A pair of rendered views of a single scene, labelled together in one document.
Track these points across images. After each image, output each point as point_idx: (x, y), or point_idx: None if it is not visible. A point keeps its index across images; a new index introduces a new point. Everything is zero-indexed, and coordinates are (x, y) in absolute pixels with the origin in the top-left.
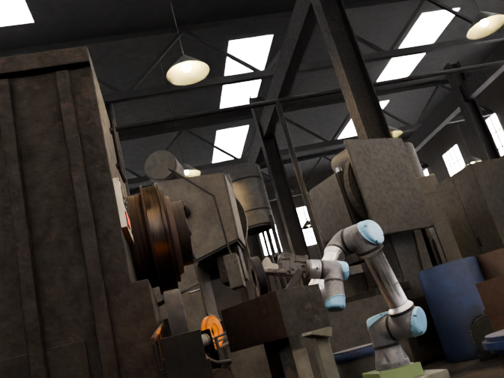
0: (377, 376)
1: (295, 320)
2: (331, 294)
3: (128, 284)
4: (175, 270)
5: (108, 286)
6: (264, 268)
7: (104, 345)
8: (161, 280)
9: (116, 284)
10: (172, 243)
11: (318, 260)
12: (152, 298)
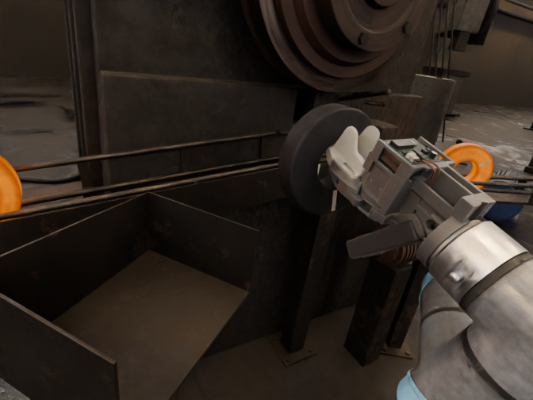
0: None
1: (10, 364)
2: (422, 381)
3: (98, 72)
4: (281, 59)
5: (94, 63)
6: (330, 154)
7: (85, 140)
8: (283, 68)
9: (96, 65)
10: (278, 1)
11: (493, 255)
12: (125, 108)
